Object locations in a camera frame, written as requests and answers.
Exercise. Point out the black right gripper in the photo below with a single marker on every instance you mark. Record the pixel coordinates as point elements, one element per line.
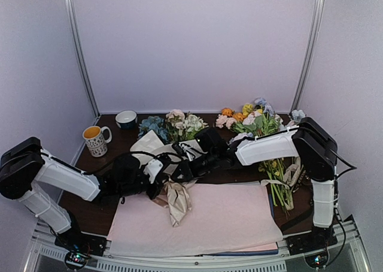
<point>188,173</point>

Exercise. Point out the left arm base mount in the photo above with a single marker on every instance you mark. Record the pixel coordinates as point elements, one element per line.
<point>81,250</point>

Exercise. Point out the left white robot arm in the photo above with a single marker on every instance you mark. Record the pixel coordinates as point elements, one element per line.
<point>28,171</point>

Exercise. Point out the white bowl with dark outside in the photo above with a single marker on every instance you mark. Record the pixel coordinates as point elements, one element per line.
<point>126,120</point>

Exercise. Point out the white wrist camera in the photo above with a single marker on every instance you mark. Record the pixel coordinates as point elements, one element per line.
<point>152,168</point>
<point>186,150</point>

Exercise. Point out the cream ribbon on flower pile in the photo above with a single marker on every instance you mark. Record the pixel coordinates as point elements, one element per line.
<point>282,180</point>

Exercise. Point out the white hydrangea green leaf bunch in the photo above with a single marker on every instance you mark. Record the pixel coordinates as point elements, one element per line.
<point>190,126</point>

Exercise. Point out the right aluminium frame post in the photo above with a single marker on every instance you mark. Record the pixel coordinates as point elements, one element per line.
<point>309,54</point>

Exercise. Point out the pink flower long stem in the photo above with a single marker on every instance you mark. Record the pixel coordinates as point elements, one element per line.
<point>175,120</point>

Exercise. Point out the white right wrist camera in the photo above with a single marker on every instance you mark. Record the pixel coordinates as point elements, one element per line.
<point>186,150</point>

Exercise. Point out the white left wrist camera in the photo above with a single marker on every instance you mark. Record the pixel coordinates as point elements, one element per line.
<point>152,168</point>

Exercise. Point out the beige ribbon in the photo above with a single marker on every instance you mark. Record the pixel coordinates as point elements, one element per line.
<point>175,197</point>

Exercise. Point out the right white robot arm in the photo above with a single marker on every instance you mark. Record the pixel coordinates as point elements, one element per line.
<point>314,149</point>

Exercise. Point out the left aluminium frame post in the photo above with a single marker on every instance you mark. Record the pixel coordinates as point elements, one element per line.
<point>70,8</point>

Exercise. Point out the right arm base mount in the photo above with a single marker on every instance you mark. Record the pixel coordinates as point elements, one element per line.
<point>313,247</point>

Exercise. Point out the aluminium frame post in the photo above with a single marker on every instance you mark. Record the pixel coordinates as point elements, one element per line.
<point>70,8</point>
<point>309,54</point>

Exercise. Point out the stack of pastel paper sheets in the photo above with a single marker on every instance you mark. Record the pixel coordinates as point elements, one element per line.
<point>223,218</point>

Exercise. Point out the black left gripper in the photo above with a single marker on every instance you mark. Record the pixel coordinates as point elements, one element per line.
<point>158,186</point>

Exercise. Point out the front aluminium rail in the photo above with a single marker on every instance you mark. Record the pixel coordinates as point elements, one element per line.
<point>348,254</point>

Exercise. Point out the grey-white wrapping paper sheet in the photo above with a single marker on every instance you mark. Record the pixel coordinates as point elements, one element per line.
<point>151,143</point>

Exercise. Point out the patterned mug with yellow inside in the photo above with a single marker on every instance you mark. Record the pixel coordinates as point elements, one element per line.
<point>97,140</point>

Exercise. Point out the pile of fake flowers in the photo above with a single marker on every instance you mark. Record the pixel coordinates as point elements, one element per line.
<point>254,120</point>

